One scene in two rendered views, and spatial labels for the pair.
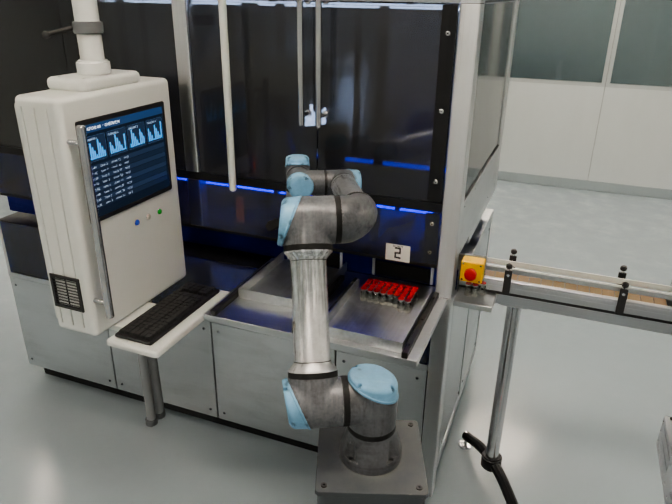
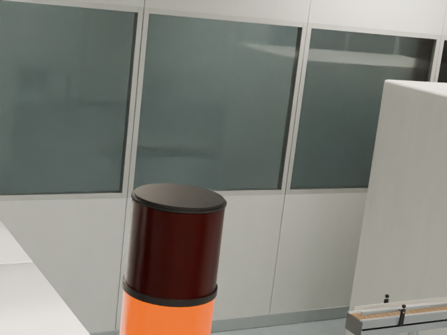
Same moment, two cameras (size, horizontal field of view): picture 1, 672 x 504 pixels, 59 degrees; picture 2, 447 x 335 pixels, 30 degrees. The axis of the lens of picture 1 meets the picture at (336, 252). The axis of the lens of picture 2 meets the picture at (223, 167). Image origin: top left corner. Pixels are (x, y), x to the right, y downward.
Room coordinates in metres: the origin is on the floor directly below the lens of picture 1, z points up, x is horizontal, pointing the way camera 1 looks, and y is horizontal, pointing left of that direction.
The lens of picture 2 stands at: (1.63, -0.03, 2.46)
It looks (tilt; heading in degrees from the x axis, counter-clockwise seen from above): 13 degrees down; 310
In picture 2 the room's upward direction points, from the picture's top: 7 degrees clockwise
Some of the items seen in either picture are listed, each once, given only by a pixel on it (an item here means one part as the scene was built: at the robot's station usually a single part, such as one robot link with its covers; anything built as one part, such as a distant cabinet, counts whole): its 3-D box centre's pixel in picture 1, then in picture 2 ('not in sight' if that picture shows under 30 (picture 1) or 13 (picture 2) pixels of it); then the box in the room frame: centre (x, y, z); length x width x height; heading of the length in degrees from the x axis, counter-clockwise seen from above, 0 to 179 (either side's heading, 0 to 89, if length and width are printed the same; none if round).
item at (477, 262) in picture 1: (473, 268); not in sight; (1.79, -0.45, 1.00); 0.08 x 0.07 x 0.07; 159
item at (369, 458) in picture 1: (370, 437); not in sight; (1.15, -0.09, 0.84); 0.15 x 0.15 x 0.10
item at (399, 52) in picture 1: (381, 104); not in sight; (1.90, -0.14, 1.51); 0.43 x 0.01 x 0.59; 69
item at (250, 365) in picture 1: (255, 296); not in sight; (2.62, 0.39, 0.44); 2.06 x 1.00 x 0.88; 69
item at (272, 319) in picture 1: (332, 303); not in sight; (1.77, 0.01, 0.87); 0.70 x 0.48 x 0.02; 69
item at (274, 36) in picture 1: (253, 94); not in sight; (2.06, 0.29, 1.51); 0.47 x 0.01 x 0.59; 69
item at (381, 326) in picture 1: (377, 312); not in sight; (1.66, -0.13, 0.90); 0.34 x 0.26 x 0.04; 158
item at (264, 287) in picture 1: (295, 278); not in sight; (1.89, 0.14, 0.90); 0.34 x 0.26 x 0.04; 159
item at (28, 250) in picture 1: (189, 284); not in sight; (2.17, 0.59, 0.73); 1.98 x 0.01 x 0.25; 69
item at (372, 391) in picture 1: (369, 397); not in sight; (1.15, -0.08, 0.96); 0.13 x 0.12 x 0.14; 97
